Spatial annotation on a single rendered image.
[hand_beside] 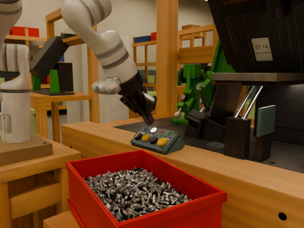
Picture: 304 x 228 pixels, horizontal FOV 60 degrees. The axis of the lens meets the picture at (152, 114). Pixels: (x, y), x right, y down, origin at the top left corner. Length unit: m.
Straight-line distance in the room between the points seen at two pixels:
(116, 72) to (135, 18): 8.91
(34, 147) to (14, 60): 0.29
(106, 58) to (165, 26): 0.98
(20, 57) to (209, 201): 0.74
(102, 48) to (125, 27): 8.64
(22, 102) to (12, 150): 0.17
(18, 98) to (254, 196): 0.77
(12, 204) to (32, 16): 7.28
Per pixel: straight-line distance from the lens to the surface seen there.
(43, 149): 0.97
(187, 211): 0.46
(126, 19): 9.30
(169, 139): 0.78
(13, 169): 0.91
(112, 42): 0.60
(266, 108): 0.75
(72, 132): 1.17
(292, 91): 0.97
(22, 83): 0.98
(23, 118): 1.00
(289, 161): 0.79
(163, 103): 1.55
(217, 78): 0.68
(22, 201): 0.97
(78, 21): 0.57
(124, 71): 0.61
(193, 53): 1.53
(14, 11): 0.87
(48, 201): 1.01
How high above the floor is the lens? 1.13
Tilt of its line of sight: 9 degrees down
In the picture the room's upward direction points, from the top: straight up
